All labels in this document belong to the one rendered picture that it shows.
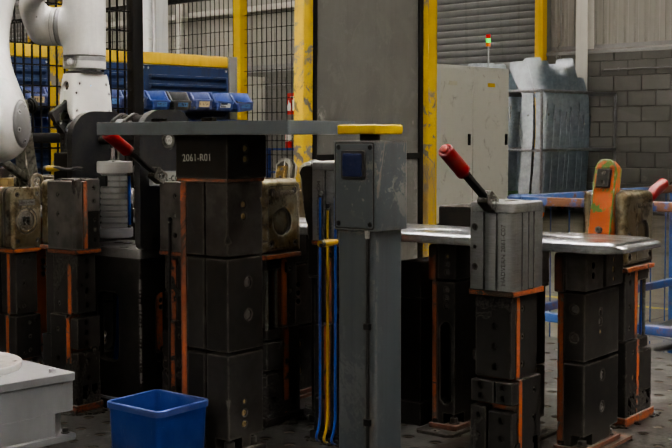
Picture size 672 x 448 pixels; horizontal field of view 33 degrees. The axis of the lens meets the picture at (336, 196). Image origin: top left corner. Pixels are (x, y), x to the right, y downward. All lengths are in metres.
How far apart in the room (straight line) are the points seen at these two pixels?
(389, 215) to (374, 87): 3.97
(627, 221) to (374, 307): 0.52
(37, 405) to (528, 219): 0.74
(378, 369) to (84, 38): 1.12
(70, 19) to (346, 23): 3.02
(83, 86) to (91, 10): 0.15
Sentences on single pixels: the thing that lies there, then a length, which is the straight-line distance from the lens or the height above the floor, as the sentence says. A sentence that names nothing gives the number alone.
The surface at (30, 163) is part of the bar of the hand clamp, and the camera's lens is 2.25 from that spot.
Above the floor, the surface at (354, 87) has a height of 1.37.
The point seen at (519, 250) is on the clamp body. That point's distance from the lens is 1.50.
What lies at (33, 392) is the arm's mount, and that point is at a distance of 1.71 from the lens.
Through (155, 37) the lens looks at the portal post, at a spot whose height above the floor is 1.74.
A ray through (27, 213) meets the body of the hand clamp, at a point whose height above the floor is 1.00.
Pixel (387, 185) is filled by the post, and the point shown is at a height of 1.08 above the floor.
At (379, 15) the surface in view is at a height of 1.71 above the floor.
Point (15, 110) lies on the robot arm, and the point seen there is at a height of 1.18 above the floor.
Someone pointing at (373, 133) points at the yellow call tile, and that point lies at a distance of 1.41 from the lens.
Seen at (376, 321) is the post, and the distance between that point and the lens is 1.43.
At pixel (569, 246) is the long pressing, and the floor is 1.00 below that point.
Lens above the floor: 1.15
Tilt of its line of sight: 3 degrees down
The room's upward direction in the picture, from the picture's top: straight up
